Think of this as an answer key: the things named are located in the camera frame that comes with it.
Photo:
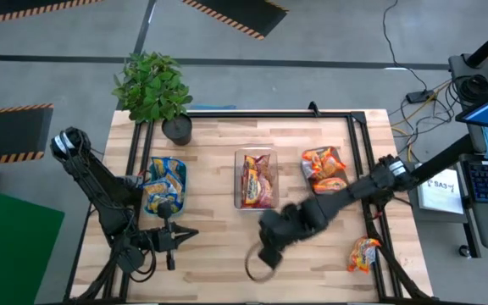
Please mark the grey equipment cart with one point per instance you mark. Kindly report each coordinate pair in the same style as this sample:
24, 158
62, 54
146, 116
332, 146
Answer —
456, 68

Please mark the green board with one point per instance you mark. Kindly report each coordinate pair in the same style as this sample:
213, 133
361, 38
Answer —
11, 245

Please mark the black diagonal frame strut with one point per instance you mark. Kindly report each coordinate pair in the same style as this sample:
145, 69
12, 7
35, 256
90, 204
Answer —
93, 279
409, 281

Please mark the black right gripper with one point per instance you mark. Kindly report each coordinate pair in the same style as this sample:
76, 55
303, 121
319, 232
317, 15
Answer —
275, 233

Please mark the black plant pot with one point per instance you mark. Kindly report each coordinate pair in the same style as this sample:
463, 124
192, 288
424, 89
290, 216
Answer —
177, 131

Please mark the green leafy plant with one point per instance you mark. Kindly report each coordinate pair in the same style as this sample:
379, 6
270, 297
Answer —
153, 87

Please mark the white paper sheet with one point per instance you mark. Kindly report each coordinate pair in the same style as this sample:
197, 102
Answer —
441, 192

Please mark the black desk frame bar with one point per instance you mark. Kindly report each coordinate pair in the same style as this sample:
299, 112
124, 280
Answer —
472, 237

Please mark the orange Maruchan ramen pack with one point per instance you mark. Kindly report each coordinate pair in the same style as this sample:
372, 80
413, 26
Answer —
330, 185
322, 163
362, 253

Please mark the grey desk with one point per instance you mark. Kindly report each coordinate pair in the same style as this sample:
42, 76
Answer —
443, 218

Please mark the clear plastic container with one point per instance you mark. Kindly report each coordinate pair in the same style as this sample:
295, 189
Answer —
239, 152

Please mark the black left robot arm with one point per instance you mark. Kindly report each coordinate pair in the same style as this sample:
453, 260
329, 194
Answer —
95, 182

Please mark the teal plastic bin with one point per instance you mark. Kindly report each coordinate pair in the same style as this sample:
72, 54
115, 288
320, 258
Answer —
185, 182

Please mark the black power adapter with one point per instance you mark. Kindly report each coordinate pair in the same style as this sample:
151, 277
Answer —
419, 96

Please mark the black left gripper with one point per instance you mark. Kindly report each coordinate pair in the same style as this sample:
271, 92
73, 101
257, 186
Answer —
159, 241

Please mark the black caster wheel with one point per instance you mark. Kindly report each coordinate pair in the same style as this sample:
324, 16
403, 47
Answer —
464, 251

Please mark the black aluminium frame rail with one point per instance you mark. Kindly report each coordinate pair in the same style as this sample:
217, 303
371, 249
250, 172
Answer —
148, 140
356, 140
248, 114
134, 140
393, 277

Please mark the black clamp mount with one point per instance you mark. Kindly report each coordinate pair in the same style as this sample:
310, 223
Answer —
313, 108

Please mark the grey plastic bin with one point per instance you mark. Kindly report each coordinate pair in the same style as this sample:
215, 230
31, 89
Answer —
342, 173

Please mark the black hazard striped mat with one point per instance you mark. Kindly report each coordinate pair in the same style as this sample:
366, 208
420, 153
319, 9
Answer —
15, 6
7, 131
235, 14

